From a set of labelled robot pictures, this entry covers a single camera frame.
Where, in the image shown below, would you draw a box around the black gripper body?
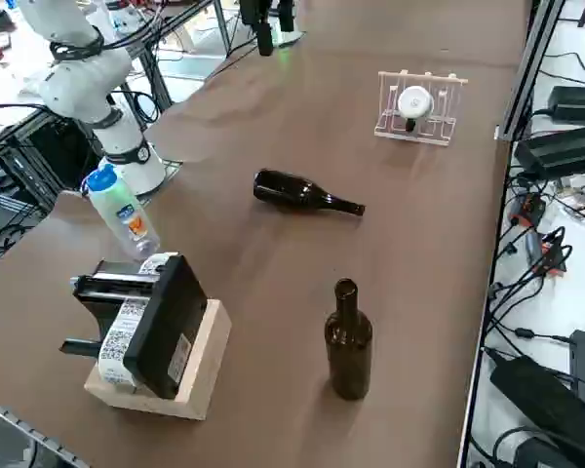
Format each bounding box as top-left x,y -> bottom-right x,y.
238,0 -> 274,25

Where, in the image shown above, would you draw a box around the dark glass bottle sloped shoulders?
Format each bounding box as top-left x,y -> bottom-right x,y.
252,168 -> 367,216

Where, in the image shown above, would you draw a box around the clear plastic bottle blue cap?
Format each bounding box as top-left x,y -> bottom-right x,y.
80,163 -> 161,259

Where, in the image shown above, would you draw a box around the black label dispenser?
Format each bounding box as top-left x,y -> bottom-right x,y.
58,251 -> 210,401

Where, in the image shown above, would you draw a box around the dark glass bottle square shoulders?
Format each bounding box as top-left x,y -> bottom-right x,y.
324,278 -> 374,402

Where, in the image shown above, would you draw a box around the white label paper strip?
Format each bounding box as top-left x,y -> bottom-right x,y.
98,251 -> 180,392

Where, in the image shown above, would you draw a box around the clear acrylic cup rack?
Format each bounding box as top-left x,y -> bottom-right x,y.
373,70 -> 469,146

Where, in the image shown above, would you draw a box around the white cup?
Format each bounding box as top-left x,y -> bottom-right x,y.
397,86 -> 436,134

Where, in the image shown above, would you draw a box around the orange and black connector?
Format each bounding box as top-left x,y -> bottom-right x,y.
509,192 -> 547,228
526,231 -> 574,277

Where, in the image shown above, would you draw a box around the pale wooden base block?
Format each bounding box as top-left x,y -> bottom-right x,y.
83,297 -> 233,421

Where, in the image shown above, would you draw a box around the long black power adapter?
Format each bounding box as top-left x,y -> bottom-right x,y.
489,354 -> 585,454

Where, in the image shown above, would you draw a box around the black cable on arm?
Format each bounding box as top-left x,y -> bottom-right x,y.
49,0 -> 215,64

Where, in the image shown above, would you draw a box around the aluminium frame post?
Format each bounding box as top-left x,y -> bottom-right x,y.
495,0 -> 566,142

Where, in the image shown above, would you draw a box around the aluminium rail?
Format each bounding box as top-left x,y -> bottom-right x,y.
0,392 -> 94,468

